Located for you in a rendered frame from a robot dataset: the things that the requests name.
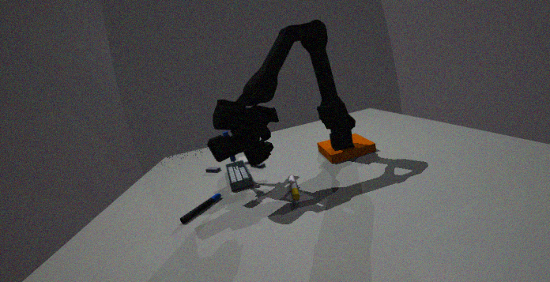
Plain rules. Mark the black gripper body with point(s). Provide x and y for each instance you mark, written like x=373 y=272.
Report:
x=223 y=148

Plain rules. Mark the blue stylus with grey tip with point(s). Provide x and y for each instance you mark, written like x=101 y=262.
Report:
x=232 y=158

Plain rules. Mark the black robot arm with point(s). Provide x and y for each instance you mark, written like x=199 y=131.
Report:
x=261 y=88

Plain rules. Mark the black marker with blue cap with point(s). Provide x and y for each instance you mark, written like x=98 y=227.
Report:
x=201 y=207

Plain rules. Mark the keyboard with white letter keys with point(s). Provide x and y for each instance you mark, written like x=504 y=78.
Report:
x=239 y=178

